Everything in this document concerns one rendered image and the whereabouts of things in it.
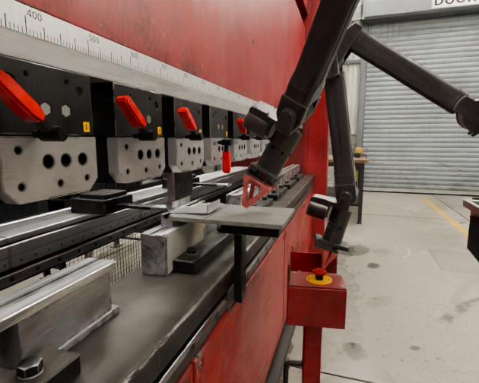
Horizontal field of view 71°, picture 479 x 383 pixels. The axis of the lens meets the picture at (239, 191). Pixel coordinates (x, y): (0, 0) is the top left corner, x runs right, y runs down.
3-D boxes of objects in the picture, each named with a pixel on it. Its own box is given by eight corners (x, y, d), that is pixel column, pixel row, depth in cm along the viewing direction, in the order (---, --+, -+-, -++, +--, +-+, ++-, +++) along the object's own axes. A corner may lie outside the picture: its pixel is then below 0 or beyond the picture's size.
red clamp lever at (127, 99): (131, 92, 51) (159, 134, 59) (109, 93, 52) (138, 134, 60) (127, 101, 50) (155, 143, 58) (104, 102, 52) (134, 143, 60)
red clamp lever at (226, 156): (230, 173, 97) (230, 139, 96) (217, 172, 98) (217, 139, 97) (232, 172, 99) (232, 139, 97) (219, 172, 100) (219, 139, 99)
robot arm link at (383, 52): (345, 11, 84) (350, 18, 92) (313, 61, 90) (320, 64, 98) (512, 111, 76) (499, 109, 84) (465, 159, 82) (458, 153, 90)
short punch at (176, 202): (175, 210, 82) (173, 170, 81) (167, 209, 83) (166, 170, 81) (192, 202, 91) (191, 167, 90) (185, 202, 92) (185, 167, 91)
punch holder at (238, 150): (233, 162, 112) (233, 111, 110) (210, 161, 115) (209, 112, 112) (246, 159, 127) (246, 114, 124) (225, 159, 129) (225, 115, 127)
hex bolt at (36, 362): (29, 383, 38) (27, 371, 38) (11, 378, 39) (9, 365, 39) (49, 368, 41) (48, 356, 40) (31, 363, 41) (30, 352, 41)
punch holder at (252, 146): (250, 158, 131) (250, 115, 129) (229, 158, 134) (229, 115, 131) (259, 156, 145) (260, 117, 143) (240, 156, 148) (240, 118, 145)
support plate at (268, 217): (282, 229, 70) (282, 225, 70) (169, 220, 78) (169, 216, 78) (294, 212, 87) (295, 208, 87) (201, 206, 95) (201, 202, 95)
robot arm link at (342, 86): (339, 46, 86) (344, 51, 95) (316, 52, 88) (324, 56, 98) (356, 207, 95) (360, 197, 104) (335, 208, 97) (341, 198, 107)
